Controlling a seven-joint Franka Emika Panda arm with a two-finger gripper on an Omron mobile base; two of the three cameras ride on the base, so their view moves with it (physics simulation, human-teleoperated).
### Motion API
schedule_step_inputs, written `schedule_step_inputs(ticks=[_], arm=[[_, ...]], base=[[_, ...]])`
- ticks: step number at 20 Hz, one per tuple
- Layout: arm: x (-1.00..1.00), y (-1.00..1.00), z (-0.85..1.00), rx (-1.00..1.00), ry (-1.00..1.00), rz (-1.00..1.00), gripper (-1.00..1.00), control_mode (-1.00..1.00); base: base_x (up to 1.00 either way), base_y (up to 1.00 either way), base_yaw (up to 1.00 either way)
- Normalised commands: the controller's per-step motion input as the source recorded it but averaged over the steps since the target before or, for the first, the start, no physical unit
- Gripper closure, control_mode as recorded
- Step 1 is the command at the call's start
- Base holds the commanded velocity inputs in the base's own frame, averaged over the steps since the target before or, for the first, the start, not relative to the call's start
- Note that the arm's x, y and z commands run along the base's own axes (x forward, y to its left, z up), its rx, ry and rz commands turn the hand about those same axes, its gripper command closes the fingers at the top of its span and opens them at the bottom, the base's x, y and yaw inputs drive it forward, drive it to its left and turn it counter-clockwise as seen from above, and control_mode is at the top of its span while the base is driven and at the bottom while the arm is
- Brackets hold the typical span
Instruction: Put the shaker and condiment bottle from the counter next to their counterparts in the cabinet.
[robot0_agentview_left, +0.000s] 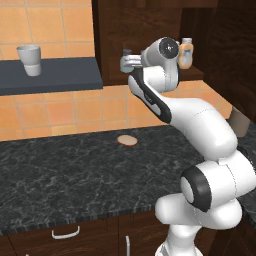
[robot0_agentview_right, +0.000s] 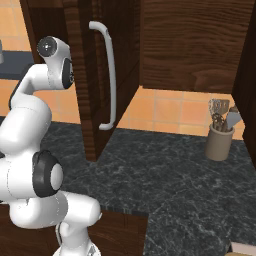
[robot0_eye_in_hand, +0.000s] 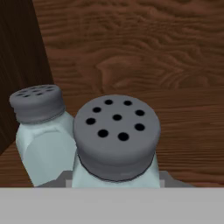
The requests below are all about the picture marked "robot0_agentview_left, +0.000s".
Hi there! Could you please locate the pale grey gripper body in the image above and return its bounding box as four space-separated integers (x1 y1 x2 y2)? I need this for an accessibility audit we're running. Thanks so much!
120 54 143 74

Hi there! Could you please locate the tan condiment bottle white cap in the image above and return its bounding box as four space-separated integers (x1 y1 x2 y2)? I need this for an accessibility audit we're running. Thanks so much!
177 37 195 71

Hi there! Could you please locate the dark wood cupboard door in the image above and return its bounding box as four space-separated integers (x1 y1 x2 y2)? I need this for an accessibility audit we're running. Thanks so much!
117 210 174 256

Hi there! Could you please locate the white cupboard door handle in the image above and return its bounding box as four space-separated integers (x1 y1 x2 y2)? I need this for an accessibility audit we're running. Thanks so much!
124 235 131 256

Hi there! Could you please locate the dark wood drawer front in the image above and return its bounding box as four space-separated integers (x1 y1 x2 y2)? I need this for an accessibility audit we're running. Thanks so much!
5 216 120 256

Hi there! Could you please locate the brown cylindrical cup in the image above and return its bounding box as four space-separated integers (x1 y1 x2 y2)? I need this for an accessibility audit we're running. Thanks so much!
229 106 251 138

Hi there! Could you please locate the dark wood wall cabinet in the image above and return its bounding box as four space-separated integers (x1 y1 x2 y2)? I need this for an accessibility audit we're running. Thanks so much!
91 0 219 87

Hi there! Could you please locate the tan round disc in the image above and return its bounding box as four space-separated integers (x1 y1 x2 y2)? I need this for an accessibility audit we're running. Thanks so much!
116 134 139 147

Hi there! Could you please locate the white curved drawer handle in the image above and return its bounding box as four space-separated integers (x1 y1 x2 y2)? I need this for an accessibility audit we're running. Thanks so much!
51 225 81 241

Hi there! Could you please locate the dark blue wall shelf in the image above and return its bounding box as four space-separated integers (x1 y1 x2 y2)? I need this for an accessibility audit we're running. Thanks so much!
0 56 104 97

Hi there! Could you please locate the dark wood cabinet door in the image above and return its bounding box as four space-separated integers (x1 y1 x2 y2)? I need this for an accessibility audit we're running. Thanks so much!
202 0 256 125

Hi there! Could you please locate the pale grey cup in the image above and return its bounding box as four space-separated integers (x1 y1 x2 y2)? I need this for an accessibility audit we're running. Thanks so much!
16 44 43 77

